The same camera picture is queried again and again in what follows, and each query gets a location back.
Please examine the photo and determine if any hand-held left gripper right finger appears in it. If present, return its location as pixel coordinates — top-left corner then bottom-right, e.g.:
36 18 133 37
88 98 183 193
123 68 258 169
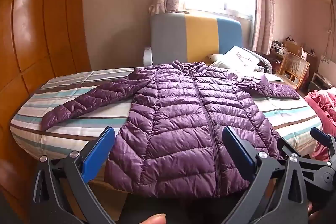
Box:
222 126 309 224

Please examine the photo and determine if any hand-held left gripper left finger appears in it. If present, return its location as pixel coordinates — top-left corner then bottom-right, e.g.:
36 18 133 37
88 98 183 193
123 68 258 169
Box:
33 126 116 224

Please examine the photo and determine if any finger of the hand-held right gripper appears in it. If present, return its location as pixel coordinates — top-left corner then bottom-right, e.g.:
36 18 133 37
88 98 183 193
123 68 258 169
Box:
276 137 302 161
310 127 332 147

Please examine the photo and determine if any purple down jacket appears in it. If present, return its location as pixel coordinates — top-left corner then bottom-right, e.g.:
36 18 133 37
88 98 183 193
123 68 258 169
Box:
41 61 301 199

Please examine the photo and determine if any person's left hand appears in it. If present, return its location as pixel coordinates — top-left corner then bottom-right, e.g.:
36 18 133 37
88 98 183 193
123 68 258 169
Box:
143 213 167 224

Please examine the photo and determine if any pink ruffled cloth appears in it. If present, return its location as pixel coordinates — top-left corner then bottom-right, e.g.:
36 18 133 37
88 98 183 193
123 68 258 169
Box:
304 89 336 161

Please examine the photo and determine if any striped bed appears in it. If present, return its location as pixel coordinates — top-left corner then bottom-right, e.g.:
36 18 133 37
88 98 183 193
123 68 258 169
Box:
10 68 324 163

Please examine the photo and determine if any rattan chair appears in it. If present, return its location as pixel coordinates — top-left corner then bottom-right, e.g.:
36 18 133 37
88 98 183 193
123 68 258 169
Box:
278 51 311 90

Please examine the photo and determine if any cluttered wooden desk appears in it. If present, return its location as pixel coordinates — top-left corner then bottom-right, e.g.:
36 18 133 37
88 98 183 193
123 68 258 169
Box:
270 36 318 67

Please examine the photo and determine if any white printed pillow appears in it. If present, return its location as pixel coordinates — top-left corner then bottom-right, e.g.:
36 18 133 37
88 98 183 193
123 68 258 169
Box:
211 46 264 76

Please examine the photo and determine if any small plain white pillow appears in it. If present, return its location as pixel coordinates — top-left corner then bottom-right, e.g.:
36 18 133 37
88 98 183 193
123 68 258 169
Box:
208 54 226 63

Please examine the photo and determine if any grey yellow blue sofa chair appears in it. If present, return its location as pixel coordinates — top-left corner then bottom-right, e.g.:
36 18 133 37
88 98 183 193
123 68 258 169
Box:
143 13 273 73

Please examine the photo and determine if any wooden wardrobe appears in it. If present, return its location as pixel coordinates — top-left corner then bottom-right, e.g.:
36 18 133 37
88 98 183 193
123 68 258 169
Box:
0 0 91 214

